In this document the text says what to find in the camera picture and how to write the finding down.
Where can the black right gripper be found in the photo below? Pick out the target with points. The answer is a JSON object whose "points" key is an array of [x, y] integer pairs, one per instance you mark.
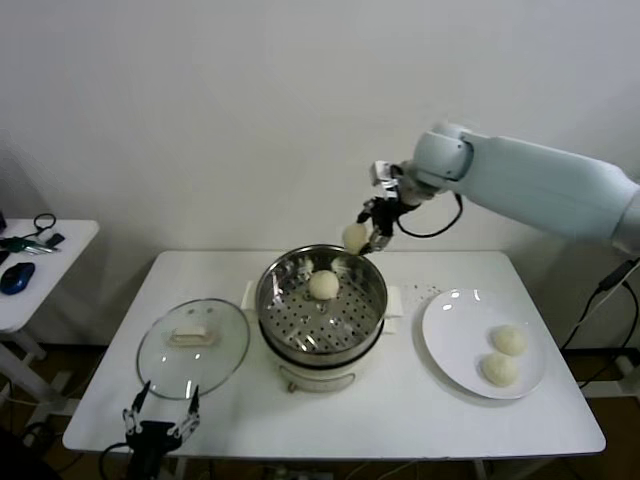
{"points": [[385, 215]]}

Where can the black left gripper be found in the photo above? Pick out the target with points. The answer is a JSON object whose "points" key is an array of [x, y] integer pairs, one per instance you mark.
{"points": [[150, 440]]}

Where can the white steamed baozi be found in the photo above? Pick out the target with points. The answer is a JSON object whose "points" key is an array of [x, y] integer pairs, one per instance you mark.
{"points": [[509, 340], [355, 238], [499, 370], [322, 285]]}

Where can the round glass pot lid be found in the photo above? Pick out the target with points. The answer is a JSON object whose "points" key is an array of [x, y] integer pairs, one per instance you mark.
{"points": [[210, 350]]}

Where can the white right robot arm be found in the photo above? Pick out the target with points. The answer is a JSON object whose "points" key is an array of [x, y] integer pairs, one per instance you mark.
{"points": [[540, 180]]}

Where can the perforated steel steamer basket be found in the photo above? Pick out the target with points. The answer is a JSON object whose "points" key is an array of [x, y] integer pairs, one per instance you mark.
{"points": [[350, 320]]}

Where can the round white plate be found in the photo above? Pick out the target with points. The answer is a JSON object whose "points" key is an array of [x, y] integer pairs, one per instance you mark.
{"points": [[450, 325]]}

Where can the person in dark clothes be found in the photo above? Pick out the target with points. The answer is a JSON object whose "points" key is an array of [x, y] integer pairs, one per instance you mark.
{"points": [[20, 465]]}

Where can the small white side table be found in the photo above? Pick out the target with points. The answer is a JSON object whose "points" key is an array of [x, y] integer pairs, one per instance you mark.
{"points": [[65, 260]]}

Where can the blue computer mouse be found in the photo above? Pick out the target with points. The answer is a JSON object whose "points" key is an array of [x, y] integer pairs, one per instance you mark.
{"points": [[17, 277]]}

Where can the small black device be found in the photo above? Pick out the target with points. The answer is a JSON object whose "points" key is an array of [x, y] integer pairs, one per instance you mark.
{"points": [[56, 241]]}

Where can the green key bundle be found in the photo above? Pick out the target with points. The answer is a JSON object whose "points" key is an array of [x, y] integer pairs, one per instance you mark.
{"points": [[12, 245]]}

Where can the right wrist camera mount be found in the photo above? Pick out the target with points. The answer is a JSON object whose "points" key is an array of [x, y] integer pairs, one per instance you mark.
{"points": [[382, 172]]}

